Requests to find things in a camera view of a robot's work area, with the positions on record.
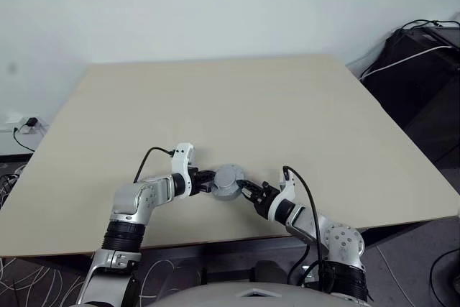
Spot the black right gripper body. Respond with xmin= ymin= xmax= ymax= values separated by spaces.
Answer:
xmin=252 ymin=181 xmax=280 ymax=219

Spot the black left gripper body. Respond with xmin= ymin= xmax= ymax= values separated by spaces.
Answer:
xmin=188 ymin=166 xmax=204 ymax=198

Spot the grey round motor lid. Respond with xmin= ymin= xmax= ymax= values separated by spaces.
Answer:
xmin=213 ymin=163 xmax=246 ymax=188

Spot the grey robot torso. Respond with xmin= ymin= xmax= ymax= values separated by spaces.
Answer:
xmin=145 ymin=281 xmax=373 ymax=307

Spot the black equipment case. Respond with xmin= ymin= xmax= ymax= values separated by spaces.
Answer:
xmin=360 ymin=21 xmax=460 ymax=165

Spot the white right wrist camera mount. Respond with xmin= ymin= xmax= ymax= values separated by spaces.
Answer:
xmin=266 ymin=169 xmax=298 ymax=222

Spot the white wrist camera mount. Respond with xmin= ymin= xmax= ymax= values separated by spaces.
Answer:
xmin=266 ymin=169 xmax=298 ymax=222
xmin=169 ymin=142 xmax=197 ymax=199

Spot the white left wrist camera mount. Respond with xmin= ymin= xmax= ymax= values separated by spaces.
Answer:
xmin=169 ymin=142 xmax=197 ymax=199

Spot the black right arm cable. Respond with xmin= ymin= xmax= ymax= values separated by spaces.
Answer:
xmin=282 ymin=165 xmax=334 ymax=292

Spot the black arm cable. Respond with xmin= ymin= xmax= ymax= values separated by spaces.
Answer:
xmin=132 ymin=146 xmax=177 ymax=184
xmin=282 ymin=165 xmax=334 ymax=292

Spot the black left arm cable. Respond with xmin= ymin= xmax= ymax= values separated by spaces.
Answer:
xmin=132 ymin=146 xmax=177 ymax=184

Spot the black adapter cable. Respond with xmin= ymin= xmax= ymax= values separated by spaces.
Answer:
xmin=12 ymin=124 xmax=37 ymax=152

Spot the white floor cable bundle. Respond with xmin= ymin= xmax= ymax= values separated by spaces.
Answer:
xmin=0 ymin=165 xmax=28 ymax=214

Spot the black floor cable loop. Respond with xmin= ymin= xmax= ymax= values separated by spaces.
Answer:
xmin=430 ymin=249 xmax=460 ymax=299

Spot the white wall socket strip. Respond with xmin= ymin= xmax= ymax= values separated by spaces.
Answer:
xmin=4 ymin=112 xmax=48 ymax=134

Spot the white cable on case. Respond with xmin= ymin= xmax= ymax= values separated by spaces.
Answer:
xmin=360 ymin=45 xmax=454 ymax=79

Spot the black cable over case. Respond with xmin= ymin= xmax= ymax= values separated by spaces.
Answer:
xmin=398 ymin=18 xmax=460 ymax=32

